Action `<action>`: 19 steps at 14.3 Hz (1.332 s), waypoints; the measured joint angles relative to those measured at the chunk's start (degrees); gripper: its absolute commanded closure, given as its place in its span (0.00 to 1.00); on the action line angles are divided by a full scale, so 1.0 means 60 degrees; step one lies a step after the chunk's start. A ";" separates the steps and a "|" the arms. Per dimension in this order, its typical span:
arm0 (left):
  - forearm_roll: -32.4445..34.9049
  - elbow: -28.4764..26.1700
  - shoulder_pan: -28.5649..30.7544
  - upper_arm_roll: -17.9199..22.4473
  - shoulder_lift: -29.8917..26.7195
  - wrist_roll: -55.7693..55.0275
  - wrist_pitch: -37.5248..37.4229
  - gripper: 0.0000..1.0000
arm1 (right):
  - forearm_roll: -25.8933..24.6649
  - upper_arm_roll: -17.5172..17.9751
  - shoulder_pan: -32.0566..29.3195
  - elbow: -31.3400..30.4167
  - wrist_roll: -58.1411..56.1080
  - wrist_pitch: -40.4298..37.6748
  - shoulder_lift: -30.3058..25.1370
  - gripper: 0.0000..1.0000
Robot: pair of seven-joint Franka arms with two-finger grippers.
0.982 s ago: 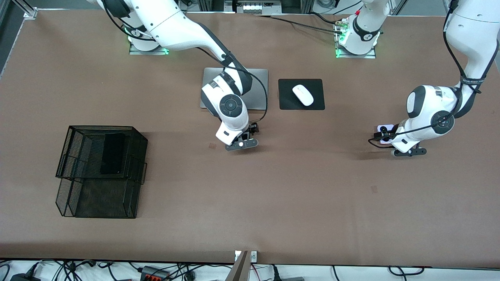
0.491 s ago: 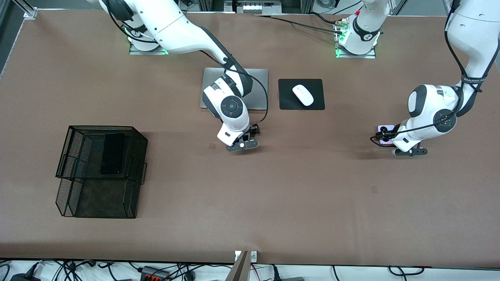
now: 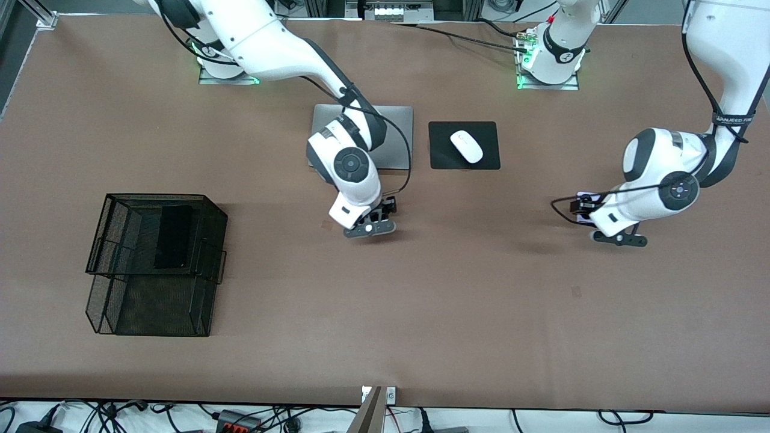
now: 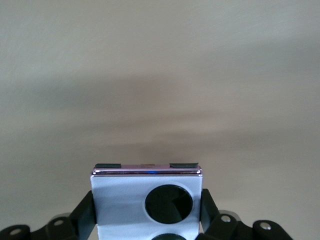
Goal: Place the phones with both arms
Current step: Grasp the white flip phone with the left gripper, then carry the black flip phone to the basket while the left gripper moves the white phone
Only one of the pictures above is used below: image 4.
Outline pink white flip phone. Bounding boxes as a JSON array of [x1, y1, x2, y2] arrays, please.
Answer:
[[89, 162, 204, 240]]

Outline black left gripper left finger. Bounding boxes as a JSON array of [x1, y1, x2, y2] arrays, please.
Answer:
[[0, 190, 98, 240]]

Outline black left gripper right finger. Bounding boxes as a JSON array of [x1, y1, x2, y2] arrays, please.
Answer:
[[198, 188, 294, 240]]

